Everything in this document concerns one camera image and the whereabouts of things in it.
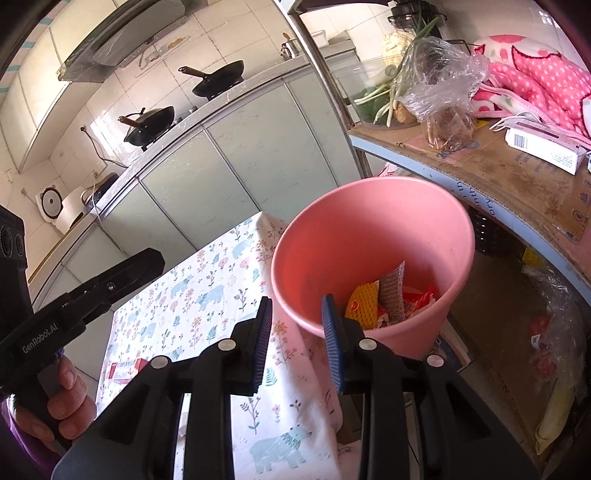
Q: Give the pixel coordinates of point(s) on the small red white box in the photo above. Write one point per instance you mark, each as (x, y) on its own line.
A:
(124, 369)

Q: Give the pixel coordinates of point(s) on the range hood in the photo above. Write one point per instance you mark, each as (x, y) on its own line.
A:
(120, 41)

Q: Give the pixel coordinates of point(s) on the pink polka dot cloth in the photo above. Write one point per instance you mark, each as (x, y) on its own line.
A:
(545, 78)

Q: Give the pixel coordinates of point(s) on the person's left hand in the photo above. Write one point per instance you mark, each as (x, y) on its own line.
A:
(76, 406)

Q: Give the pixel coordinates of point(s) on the metal kettle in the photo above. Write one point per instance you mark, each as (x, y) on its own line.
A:
(290, 48)

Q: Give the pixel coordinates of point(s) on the black wok with lid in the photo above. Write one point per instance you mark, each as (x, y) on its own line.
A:
(147, 124)

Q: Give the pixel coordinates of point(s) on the black crate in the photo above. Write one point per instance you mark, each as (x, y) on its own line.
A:
(485, 230)

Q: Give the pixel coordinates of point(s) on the green cucumber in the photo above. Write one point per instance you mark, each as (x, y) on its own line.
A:
(369, 110)

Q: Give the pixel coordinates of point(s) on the clear plastic container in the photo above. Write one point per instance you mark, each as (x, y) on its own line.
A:
(355, 78)

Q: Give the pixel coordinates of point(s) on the white red plastic bag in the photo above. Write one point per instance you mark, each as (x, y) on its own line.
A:
(388, 171)

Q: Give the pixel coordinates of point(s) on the grey kitchen counter cabinet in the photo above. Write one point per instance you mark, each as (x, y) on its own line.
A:
(231, 161)

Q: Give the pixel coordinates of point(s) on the potato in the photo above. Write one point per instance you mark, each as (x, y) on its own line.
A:
(404, 114)

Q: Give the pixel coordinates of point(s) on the white cardboard box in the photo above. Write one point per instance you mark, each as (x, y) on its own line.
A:
(540, 147)

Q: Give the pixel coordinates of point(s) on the clear bag of groceries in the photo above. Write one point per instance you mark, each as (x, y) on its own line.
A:
(558, 397)

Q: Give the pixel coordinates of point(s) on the clear bag of brown roots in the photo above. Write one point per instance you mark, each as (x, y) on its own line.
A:
(448, 129)

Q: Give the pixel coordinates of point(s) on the black blender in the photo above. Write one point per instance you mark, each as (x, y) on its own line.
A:
(411, 18)

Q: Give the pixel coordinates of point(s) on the gas stove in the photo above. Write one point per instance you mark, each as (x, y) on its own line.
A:
(184, 112)

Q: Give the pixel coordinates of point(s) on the large clear plastic bag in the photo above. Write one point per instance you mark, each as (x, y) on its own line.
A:
(438, 78)

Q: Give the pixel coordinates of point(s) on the wall cabinet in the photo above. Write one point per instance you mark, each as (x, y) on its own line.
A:
(27, 92)

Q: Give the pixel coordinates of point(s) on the white container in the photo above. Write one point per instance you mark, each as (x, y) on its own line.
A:
(318, 38)

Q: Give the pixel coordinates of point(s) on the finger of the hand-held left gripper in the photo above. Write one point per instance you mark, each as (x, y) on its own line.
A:
(134, 265)
(124, 288)

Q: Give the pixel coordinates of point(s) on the red wrapper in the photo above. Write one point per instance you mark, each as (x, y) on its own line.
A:
(418, 295)

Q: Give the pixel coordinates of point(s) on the pink plastic bucket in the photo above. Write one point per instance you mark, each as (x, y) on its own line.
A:
(369, 221)

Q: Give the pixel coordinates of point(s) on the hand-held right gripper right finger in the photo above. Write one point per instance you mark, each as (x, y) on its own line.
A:
(332, 344)

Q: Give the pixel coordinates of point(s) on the green onions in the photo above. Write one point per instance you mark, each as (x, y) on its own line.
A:
(392, 92)

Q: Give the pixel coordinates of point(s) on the yellow mesh sponge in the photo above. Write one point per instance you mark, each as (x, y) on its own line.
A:
(364, 304)

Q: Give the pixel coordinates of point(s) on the floral tablecloth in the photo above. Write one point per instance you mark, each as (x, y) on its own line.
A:
(207, 286)

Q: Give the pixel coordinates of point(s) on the metal shelf rack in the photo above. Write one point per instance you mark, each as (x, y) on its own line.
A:
(323, 78)

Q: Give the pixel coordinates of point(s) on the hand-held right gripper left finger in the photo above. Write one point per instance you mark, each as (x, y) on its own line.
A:
(263, 341)

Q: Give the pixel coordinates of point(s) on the white rice cooker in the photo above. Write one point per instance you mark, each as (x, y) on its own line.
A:
(48, 203)

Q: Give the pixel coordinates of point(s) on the cardboard shelf liner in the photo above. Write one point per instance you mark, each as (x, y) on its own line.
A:
(508, 175)

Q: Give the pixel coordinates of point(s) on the dark blue appliance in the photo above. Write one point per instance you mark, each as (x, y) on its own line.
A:
(99, 189)

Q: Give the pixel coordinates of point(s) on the grey scouring pad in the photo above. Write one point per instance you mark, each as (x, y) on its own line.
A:
(392, 290)

